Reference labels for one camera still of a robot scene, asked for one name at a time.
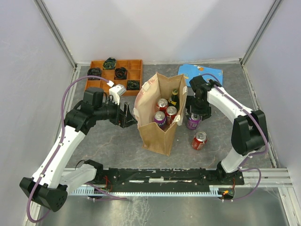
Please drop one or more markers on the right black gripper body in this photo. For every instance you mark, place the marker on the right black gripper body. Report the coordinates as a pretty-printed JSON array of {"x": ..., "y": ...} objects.
[{"x": 198, "y": 107}]

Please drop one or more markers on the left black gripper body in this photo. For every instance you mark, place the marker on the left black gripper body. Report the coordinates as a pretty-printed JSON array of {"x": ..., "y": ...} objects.
[{"x": 114, "y": 115}]

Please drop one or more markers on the purple soda can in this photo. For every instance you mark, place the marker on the purple soda can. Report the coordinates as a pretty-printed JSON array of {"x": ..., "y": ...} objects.
[{"x": 193, "y": 121}]

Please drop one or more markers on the green glass bottle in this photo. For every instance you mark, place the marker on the green glass bottle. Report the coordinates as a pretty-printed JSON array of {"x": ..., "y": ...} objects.
[{"x": 174, "y": 99}]

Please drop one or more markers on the red cola can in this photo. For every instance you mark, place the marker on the red cola can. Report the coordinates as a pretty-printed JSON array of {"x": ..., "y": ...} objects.
[
  {"x": 199, "y": 140},
  {"x": 162, "y": 105},
  {"x": 171, "y": 112}
]

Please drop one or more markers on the red cola can front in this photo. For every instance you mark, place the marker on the red cola can front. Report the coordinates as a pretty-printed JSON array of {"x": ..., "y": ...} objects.
[{"x": 199, "y": 140}]

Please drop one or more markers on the purple Fanta can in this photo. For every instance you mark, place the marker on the purple Fanta can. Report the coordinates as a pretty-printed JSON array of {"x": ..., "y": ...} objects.
[{"x": 160, "y": 119}]

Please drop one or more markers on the brown canvas tote bag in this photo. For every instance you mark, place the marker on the brown canvas tote bag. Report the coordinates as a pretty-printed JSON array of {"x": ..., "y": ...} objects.
[{"x": 158, "y": 86}]

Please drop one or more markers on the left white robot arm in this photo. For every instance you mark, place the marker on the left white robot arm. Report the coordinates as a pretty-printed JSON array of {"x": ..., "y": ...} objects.
[{"x": 48, "y": 187}]

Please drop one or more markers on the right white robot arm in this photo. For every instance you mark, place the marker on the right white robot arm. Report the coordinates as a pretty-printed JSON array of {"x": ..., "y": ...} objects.
[{"x": 249, "y": 131}]

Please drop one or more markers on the black rolled sock right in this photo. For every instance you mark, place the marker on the black rolled sock right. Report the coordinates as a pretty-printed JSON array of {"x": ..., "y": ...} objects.
[{"x": 133, "y": 85}]

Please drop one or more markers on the blue patterned cloth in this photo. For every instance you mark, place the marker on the blue patterned cloth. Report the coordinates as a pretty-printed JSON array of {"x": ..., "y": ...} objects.
[{"x": 191, "y": 71}]

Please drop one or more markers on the black rolled sock middle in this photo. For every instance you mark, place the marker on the black rolled sock middle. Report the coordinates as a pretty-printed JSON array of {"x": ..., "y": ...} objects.
[{"x": 120, "y": 73}]

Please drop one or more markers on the orange compartment tray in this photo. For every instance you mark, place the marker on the orange compartment tray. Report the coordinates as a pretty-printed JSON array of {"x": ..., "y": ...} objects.
[{"x": 128, "y": 73}]

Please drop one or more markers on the black rolled sock top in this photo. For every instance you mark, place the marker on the black rolled sock top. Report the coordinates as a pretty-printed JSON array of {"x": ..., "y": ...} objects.
[{"x": 109, "y": 64}]

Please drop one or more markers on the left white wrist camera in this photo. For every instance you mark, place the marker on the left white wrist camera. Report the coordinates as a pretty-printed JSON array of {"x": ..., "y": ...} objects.
[{"x": 116, "y": 90}]

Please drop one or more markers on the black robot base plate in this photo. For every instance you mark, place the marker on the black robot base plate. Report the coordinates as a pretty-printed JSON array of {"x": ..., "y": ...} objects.
[{"x": 151, "y": 180}]

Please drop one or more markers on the light blue cable duct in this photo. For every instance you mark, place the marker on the light blue cable duct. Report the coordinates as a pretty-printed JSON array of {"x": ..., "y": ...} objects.
[{"x": 212, "y": 192}]

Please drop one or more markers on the right aluminium frame post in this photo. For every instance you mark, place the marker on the right aluminium frame post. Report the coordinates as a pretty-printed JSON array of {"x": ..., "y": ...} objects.
[{"x": 260, "y": 32}]

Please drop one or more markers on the aluminium frame post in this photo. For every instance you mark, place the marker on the aluminium frame post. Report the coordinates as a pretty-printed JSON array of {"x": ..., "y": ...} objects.
[
  {"x": 260, "y": 32},
  {"x": 55, "y": 31}
]

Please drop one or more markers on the left aluminium frame post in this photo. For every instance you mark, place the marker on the left aluminium frame post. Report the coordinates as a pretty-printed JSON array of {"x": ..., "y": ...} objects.
[{"x": 55, "y": 31}]

